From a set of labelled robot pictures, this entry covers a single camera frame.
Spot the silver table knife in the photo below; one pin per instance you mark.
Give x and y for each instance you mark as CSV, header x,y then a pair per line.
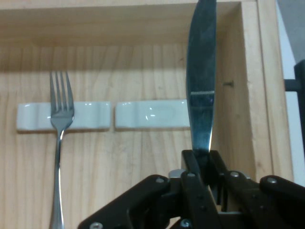
x,y
201,59

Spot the light wooden drawer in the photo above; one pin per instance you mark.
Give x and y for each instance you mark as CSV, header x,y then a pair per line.
x,y
119,167

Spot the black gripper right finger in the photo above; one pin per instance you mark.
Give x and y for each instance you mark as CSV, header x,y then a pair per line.
x,y
274,202

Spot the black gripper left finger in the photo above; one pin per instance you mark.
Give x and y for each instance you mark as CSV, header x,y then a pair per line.
x,y
133,202

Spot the white ceramic cutlery rest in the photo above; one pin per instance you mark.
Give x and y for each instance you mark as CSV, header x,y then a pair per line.
x,y
93,114
143,114

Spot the silver fork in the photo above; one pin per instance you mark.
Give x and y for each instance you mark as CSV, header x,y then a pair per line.
x,y
61,117

